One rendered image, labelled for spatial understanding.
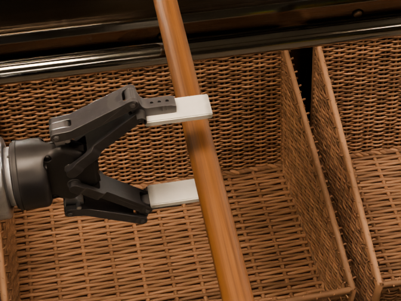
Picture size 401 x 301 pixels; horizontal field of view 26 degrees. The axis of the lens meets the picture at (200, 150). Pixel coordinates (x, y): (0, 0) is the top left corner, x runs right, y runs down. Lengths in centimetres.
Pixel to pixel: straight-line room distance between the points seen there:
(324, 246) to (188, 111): 67
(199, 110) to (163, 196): 14
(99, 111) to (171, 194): 16
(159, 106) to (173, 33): 20
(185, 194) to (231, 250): 16
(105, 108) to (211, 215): 15
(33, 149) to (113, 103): 10
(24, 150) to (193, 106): 18
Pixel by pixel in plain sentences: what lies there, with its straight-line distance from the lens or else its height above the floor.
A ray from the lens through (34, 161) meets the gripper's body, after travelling 91.
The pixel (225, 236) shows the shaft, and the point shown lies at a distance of 86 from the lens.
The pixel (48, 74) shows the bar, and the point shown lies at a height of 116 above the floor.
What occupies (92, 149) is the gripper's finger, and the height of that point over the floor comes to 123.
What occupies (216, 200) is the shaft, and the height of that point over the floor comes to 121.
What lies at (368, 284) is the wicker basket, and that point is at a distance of 147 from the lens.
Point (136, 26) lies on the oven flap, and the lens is 149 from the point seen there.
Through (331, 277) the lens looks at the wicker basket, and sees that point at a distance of 151.
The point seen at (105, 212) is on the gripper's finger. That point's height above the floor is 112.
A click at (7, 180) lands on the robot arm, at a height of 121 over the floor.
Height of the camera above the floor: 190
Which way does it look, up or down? 49 degrees down
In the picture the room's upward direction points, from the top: straight up
